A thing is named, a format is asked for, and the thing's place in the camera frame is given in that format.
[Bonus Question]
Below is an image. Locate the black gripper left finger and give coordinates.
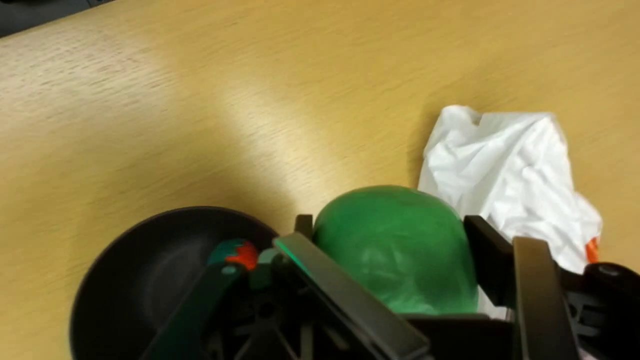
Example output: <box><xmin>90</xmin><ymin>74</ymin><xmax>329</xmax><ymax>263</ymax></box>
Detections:
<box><xmin>270</xmin><ymin>212</ymin><xmax>436</xmax><ymax>360</ymax></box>

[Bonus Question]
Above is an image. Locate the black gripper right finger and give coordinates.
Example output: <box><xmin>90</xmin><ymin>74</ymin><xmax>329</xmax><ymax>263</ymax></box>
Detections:
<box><xmin>462</xmin><ymin>212</ymin><xmax>583</xmax><ymax>360</ymax></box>

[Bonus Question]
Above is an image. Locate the green toy apple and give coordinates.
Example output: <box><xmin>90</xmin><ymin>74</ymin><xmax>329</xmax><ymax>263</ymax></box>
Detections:
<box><xmin>309</xmin><ymin>184</ymin><xmax>481</xmax><ymax>318</ymax></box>

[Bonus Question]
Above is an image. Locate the red toy strawberry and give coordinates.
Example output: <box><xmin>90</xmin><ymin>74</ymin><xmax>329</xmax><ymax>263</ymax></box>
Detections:
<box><xmin>205</xmin><ymin>236</ymin><xmax>259</xmax><ymax>272</ymax></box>

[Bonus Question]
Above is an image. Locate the white orange striped cloth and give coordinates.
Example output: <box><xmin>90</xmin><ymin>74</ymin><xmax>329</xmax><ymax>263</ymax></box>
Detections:
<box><xmin>416</xmin><ymin>102</ymin><xmax>604</xmax><ymax>275</ymax></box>

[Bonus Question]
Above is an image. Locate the black bowl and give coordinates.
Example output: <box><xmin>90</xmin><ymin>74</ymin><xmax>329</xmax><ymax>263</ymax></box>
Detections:
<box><xmin>65</xmin><ymin>204</ymin><xmax>281</xmax><ymax>360</ymax></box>

